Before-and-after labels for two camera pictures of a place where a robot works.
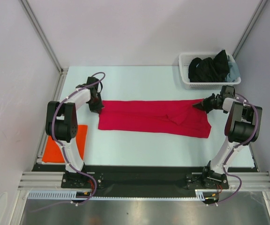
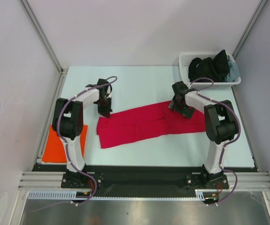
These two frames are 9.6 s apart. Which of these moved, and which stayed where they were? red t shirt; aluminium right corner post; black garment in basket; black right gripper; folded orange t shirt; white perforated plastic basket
Moved: black right gripper; red t shirt
Stayed: black garment in basket; aluminium right corner post; folded orange t shirt; white perforated plastic basket
